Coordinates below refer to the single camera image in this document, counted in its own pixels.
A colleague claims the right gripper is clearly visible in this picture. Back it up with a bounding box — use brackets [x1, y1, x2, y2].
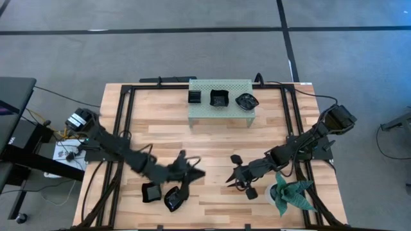
[226, 155, 269, 200]

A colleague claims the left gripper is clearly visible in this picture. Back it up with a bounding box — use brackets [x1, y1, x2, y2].
[153, 150, 206, 201]

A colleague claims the leaf-shaped black plate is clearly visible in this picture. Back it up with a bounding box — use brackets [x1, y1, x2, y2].
[163, 186, 184, 213]
[234, 93, 259, 112]

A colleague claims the wavy square black plate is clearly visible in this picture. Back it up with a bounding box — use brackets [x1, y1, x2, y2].
[209, 89, 230, 108]
[141, 181, 162, 203]

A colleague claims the small square black plate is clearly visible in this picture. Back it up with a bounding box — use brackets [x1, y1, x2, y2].
[188, 90, 202, 104]

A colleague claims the green plant in white pot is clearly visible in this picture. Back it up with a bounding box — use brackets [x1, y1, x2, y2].
[265, 171, 318, 218]

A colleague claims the green perforated metal shelf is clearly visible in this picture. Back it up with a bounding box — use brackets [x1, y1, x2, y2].
[188, 79, 256, 128]

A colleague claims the black stand base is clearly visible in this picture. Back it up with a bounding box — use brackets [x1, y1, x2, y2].
[380, 107, 411, 142]

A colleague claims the black computer case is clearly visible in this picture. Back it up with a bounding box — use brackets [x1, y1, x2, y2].
[6, 119, 54, 153]

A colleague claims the black desk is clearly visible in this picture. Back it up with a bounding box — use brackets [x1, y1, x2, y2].
[0, 76, 86, 225]

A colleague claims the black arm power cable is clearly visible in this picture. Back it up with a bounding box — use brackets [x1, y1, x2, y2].
[253, 73, 340, 107]

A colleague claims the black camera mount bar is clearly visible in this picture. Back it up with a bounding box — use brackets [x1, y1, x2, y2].
[139, 76, 197, 84]

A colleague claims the yellow cable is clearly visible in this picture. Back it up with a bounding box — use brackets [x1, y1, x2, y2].
[25, 108, 70, 141]

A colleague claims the thin black floor cable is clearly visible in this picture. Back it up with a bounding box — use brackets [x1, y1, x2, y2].
[33, 85, 101, 108]

